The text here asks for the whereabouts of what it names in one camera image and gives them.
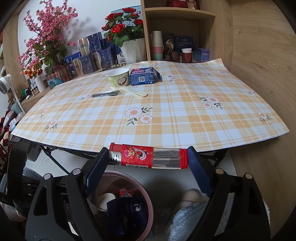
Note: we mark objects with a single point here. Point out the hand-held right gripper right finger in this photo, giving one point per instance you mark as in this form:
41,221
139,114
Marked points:
198,171

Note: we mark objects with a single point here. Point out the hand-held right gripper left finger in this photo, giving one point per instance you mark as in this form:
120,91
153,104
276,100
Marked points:
97,171

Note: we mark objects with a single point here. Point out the cream round lid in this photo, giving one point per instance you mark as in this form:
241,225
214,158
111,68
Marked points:
105,201

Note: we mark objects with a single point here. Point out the maroon plastic bin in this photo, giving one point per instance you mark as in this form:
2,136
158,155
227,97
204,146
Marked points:
129,183

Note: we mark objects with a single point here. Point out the red lighter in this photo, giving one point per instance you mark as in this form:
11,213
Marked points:
138,155

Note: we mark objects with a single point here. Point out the large blue coffee box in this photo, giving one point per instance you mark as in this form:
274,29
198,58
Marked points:
129,213

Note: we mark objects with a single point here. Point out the green white paper cup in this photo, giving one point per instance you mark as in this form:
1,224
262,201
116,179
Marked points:
118,78

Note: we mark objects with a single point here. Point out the small blue carton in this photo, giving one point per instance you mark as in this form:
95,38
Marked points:
141,77

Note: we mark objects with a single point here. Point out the beige slipper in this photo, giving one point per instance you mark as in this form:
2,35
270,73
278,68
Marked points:
189,197

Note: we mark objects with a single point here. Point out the red white patterned blanket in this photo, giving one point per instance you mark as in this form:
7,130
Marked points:
4,129

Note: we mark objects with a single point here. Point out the person's right fluffy trouser leg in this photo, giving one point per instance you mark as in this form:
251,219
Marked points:
185,220

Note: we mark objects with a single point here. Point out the yellow plaid floral tablecloth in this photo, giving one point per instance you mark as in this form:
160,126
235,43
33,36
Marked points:
185,115

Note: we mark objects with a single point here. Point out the wooden low cabinet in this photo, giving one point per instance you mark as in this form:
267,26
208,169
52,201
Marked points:
34,99

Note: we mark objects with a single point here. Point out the row of small brown bottles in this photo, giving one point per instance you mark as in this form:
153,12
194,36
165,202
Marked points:
33,90

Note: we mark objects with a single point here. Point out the white stand fan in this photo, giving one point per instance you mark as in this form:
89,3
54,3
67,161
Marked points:
3,84

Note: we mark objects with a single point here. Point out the white bottle vase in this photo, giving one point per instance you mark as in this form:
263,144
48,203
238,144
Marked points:
39,83

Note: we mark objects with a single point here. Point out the cream plastic spoon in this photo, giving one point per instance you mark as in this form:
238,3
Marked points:
136,92

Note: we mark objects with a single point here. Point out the orange artificial flowers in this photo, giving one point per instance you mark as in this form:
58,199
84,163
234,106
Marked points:
32,71

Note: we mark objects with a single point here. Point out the floral tin box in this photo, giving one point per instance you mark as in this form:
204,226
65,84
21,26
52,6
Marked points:
57,78

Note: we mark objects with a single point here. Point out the blue patterned silver gift box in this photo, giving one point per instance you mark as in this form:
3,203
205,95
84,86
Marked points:
84,63
92,42
105,58

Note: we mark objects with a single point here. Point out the red cup with white lid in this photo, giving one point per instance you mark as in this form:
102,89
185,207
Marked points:
186,56

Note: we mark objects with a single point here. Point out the purple blue box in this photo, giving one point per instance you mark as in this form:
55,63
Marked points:
201,54

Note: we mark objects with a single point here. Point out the blue box with white label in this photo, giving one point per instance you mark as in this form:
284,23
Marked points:
120,56

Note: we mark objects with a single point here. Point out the brown glass cup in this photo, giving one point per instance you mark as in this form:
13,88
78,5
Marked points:
175,56

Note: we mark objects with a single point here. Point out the flat blue box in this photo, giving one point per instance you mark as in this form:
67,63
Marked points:
72,56

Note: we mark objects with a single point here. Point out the narrow wooden bookshelf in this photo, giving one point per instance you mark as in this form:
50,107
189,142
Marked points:
9,46

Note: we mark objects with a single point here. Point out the white faceted vase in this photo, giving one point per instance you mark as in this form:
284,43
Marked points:
130,51

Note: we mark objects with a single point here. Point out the blue text box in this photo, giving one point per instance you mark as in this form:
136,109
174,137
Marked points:
183,41

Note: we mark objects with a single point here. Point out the stack of pastel cups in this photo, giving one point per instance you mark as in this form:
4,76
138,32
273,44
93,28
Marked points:
157,46

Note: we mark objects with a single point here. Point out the dark illustrated box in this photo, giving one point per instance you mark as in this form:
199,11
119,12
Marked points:
168,40

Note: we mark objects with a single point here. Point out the pink blossom artificial plant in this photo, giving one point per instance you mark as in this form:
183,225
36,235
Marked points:
48,34

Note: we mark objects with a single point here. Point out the red rose artificial plant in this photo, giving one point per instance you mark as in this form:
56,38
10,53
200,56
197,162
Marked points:
118,29

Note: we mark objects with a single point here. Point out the wooden shelf unit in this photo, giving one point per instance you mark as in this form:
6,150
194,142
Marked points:
222,27

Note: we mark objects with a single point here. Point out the large pale blue box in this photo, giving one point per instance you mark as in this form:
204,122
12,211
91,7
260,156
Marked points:
115,10

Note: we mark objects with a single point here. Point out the clear perfume bottle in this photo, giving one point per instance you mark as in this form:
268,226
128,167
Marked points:
192,4

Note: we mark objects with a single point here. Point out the red gift basket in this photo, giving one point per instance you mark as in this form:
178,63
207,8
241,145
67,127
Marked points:
175,4

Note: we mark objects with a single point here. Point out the black folding table frame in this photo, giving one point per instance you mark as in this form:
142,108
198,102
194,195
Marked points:
53,150

